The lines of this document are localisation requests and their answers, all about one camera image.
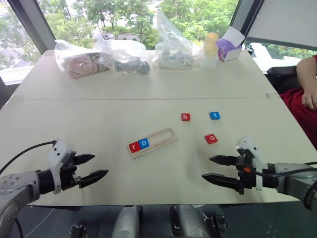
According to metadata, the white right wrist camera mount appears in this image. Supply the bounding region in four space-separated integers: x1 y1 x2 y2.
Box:
235 136 264 191

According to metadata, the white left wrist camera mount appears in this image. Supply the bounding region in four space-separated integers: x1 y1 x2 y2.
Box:
47 140 78 195

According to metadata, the wooden letter tray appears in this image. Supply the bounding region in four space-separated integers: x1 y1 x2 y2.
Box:
126 127 178 160

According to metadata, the person's bare hand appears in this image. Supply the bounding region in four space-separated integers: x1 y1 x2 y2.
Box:
302 87 317 111

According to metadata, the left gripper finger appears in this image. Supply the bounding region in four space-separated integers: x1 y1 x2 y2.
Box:
79 169 109 189
74 154 96 166

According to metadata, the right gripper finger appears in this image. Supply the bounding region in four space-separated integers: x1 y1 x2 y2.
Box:
209 155 239 167
202 174 241 192

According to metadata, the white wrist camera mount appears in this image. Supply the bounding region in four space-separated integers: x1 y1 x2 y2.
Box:
47 140 78 195
235 136 264 191

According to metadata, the red tile letter o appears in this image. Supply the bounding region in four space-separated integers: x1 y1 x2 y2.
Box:
204 134 218 145

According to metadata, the white roller blind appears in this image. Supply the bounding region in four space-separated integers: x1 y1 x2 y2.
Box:
244 0 317 52

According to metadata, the blue tile letter o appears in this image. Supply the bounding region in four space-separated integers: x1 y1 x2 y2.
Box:
138 138 151 150

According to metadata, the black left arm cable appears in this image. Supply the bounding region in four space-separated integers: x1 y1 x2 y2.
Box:
0 140 58 238

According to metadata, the black metal bracket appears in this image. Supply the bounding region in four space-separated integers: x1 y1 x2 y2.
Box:
69 222 88 238
206 214 229 238

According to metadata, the stack of yellow clear cups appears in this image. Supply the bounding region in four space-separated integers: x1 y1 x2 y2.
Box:
200 32 220 69

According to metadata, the person's red clothed body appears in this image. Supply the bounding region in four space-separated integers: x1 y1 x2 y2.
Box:
282 54 317 151

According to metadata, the red tile letter r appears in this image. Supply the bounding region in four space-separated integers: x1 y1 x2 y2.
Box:
128 142 142 153

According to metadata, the grey rounded robot leg shell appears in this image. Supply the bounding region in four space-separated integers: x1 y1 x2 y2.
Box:
177 204 207 238
110 205 141 238

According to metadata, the plastic bag with white parts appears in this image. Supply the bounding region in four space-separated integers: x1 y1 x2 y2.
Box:
152 11 202 70

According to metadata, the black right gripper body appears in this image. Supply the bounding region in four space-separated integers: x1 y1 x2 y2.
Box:
235 153 257 196

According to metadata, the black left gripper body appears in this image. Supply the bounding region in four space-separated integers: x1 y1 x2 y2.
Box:
60 151 83 191

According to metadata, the plastic bag with grey object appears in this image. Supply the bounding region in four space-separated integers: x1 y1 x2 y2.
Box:
95 38 151 76

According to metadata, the black chair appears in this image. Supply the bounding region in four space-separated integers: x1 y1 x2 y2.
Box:
266 65 302 95

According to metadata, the plastic bag with pink cloth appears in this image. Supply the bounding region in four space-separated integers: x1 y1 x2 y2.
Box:
53 39 112 80

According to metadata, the purple tissue box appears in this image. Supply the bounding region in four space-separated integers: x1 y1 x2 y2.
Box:
215 26 246 62

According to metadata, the dark slanted window pillar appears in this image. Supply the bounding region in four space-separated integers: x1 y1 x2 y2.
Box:
6 0 56 54
229 0 264 42

